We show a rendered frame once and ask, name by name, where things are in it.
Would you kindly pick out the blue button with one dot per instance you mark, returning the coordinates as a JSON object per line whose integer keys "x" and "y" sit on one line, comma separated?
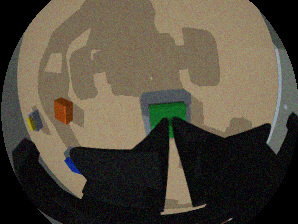
{"x": 69, "y": 161}

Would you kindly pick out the orange block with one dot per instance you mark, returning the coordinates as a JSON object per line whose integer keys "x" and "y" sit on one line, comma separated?
{"x": 63, "y": 110}

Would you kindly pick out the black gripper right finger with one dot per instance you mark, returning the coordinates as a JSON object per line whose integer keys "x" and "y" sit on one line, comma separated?
{"x": 206, "y": 157}

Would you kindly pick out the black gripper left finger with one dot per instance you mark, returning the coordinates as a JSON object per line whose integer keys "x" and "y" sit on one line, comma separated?
{"x": 146, "y": 164}

